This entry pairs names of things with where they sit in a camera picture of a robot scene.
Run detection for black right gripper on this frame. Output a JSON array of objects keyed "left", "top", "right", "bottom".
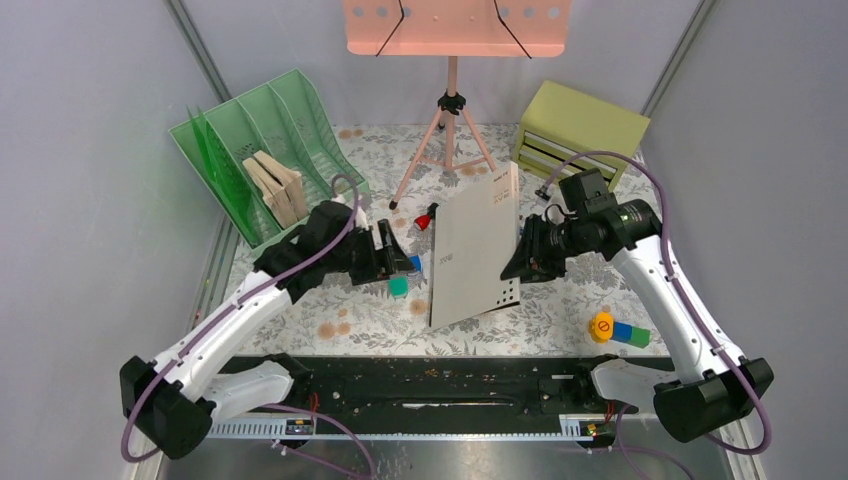
[{"left": 501, "top": 213, "right": 590, "bottom": 285}]

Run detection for green plastic folder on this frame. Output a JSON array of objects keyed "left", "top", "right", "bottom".
[{"left": 188, "top": 109, "right": 261, "bottom": 246}]

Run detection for teal stamp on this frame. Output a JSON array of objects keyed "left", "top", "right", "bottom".
[{"left": 387, "top": 276, "right": 409, "bottom": 299}]

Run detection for blue stamp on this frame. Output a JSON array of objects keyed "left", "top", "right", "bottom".
[{"left": 410, "top": 255, "right": 423, "bottom": 272}]

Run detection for yellow-green drawer cabinet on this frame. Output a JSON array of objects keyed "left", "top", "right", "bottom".
[{"left": 513, "top": 80, "right": 651, "bottom": 190}]

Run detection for green plastic file organizer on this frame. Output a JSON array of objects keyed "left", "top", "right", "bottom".
[{"left": 169, "top": 69, "right": 370, "bottom": 255}]

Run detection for yellow blue green toy block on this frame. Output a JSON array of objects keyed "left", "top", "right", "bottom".
[{"left": 588, "top": 311, "right": 651, "bottom": 349}]

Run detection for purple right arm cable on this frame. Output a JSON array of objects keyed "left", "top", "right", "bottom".
[{"left": 536, "top": 150, "right": 773, "bottom": 480}]

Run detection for grey cable duct rail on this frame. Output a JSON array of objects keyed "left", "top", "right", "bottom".
[{"left": 207, "top": 414, "right": 602, "bottom": 442}]

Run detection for purple 52-storey treehouse book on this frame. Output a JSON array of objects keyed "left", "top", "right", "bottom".
[{"left": 243, "top": 157, "right": 298, "bottom": 229}]

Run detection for pink music stand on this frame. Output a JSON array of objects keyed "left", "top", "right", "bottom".
[{"left": 342, "top": 0, "right": 572, "bottom": 209}]

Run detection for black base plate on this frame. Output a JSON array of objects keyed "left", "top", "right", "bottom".
[{"left": 270, "top": 354, "right": 621, "bottom": 430}]

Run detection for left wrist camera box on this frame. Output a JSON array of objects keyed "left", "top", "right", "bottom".
[{"left": 331, "top": 194, "right": 370, "bottom": 229}]

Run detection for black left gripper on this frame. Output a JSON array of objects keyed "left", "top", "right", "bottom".
[{"left": 325, "top": 219, "right": 416, "bottom": 286}]

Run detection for white sketch pad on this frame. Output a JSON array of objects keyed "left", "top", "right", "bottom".
[{"left": 429, "top": 164, "right": 520, "bottom": 329}]

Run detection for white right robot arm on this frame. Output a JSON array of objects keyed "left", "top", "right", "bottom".
[{"left": 501, "top": 168, "right": 774, "bottom": 442}]

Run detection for red and black stamp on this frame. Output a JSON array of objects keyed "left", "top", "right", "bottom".
[{"left": 414, "top": 202, "right": 439, "bottom": 231}]

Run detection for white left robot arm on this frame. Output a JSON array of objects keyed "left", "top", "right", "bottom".
[{"left": 119, "top": 201, "right": 416, "bottom": 459}]

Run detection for floral table mat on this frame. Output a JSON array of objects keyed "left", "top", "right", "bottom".
[{"left": 241, "top": 124, "right": 667, "bottom": 357}]

